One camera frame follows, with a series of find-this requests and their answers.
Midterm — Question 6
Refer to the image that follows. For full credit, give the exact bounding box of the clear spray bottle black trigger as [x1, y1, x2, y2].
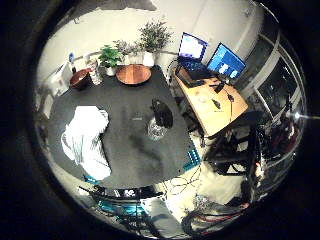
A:
[146, 97, 175, 142]

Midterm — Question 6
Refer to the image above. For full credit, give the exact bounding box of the white crumpled cloth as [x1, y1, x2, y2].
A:
[60, 105, 113, 182]

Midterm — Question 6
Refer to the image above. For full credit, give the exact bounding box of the blue capped bottle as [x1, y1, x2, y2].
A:
[68, 52, 78, 74]

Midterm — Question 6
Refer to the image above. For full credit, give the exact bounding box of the light wooden desk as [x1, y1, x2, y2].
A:
[173, 66, 250, 138]

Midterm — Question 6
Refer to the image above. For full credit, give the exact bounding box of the teal plastic crate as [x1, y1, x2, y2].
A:
[182, 146, 203, 173]

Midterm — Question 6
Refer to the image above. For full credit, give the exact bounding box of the black keyboard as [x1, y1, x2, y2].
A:
[174, 66, 206, 88]

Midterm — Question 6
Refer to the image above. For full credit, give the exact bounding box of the small lavender potted plant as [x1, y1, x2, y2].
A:
[113, 39, 144, 66]

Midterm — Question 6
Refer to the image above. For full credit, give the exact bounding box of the green leafy plant white pot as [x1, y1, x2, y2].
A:
[97, 45, 124, 77]

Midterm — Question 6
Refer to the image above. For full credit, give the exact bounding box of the tall bushy plant white pot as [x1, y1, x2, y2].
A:
[137, 19, 173, 68]

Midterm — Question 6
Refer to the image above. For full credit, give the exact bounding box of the computer monitor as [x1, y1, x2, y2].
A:
[206, 42, 248, 80]

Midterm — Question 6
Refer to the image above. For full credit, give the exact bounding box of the dark brown bowl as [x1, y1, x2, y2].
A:
[69, 68, 93, 91]

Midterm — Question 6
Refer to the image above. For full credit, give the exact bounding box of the white box appliance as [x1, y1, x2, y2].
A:
[49, 61, 74, 96]

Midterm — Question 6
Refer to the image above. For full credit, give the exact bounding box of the red and black cable bundle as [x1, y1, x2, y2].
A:
[181, 196, 248, 238]

